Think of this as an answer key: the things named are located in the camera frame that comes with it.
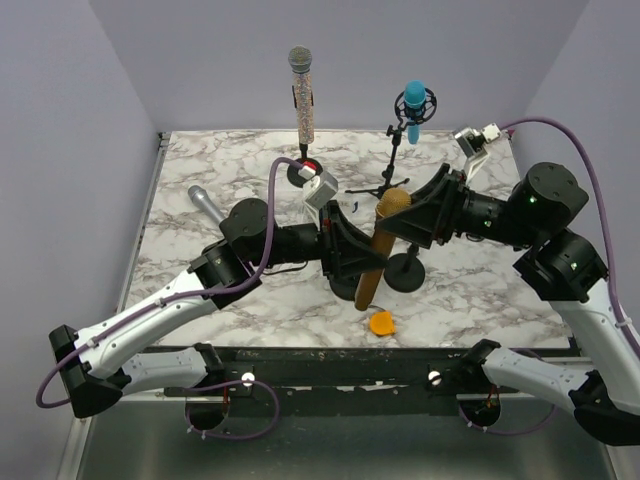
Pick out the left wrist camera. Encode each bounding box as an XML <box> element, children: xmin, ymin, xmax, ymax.
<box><xmin>298</xmin><ymin>160</ymin><xmax>339</xmax><ymax>223</ymax></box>

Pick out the orange tape measure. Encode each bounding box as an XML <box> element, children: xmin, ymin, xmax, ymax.
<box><xmin>369</xmin><ymin>310</ymin><xmax>396</xmax><ymax>337</ymax></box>

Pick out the silver microphone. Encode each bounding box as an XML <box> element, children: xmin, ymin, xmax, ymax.
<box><xmin>188</xmin><ymin>185</ymin><xmax>226</xmax><ymax>225</ymax></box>

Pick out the clear screw organizer box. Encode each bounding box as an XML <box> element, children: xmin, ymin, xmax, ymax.
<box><xmin>299</xmin><ymin>198</ymin><xmax>362</xmax><ymax>224</ymax></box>

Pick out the gold microphone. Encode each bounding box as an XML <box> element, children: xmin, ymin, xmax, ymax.
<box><xmin>353</xmin><ymin>187</ymin><xmax>413</xmax><ymax>312</ymax></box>

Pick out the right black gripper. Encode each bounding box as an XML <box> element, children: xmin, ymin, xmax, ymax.
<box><xmin>375</xmin><ymin>163</ymin><xmax>540</xmax><ymax>249</ymax></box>

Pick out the black tripod shock mount stand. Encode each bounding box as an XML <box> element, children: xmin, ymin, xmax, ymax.
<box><xmin>345</xmin><ymin>86</ymin><xmax>437</xmax><ymax>199</ymax></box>

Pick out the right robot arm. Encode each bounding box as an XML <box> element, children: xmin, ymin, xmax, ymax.
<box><xmin>377</xmin><ymin>162</ymin><xmax>639</xmax><ymax>446</ymax></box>

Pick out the purple cable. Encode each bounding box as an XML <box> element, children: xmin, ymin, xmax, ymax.
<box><xmin>35</xmin><ymin>157</ymin><xmax>311</xmax><ymax>441</ymax></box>
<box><xmin>457</xmin><ymin>117</ymin><xmax>640</xmax><ymax>437</ymax></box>

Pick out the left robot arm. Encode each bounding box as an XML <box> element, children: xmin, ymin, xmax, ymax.
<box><xmin>49</xmin><ymin>198</ymin><xmax>386</xmax><ymax>418</ymax></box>

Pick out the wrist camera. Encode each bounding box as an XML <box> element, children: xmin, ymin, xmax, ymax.
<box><xmin>453</xmin><ymin>123</ymin><xmax>502</xmax><ymax>183</ymax></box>
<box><xmin>298</xmin><ymin>160</ymin><xmax>339</xmax><ymax>223</ymax></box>

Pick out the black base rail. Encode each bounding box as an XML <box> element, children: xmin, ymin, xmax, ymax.
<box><xmin>134</xmin><ymin>344</ymin><xmax>601</xmax><ymax>416</ymax></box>

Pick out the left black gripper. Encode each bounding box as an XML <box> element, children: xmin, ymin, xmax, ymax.
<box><xmin>249</xmin><ymin>199</ymin><xmax>389</xmax><ymax>277</ymax></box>

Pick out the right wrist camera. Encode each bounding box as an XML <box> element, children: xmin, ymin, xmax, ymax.
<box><xmin>453</xmin><ymin>123</ymin><xmax>502</xmax><ymax>183</ymax></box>

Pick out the round base stand, glitter mic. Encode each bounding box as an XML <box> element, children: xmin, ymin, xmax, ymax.
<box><xmin>287</xmin><ymin>144</ymin><xmax>323</xmax><ymax>188</ymax></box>

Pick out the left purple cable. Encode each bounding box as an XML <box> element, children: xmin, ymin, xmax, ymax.
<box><xmin>35</xmin><ymin>157</ymin><xmax>311</xmax><ymax>441</ymax></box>

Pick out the shock mount round base stand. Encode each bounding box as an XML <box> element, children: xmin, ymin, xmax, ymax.
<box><xmin>329</xmin><ymin>276</ymin><xmax>360</xmax><ymax>302</ymax></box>

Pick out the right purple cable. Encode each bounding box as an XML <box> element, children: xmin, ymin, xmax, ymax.
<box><xmin>457</xmin><ymin>117</ymin><xmax>640</xmax><ymax>437</ymax></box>

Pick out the blue microphone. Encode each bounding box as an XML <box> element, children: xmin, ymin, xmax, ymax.
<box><xmin>404</xmin><ymin>80</ymin><xmax>427</xmax><ymax>145</ymax></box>

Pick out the glitter microphone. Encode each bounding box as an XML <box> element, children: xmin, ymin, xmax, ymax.
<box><xmin>288</xmin><ymin>45</ymin><xmax>315</xmax><ymax>145</ymax></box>

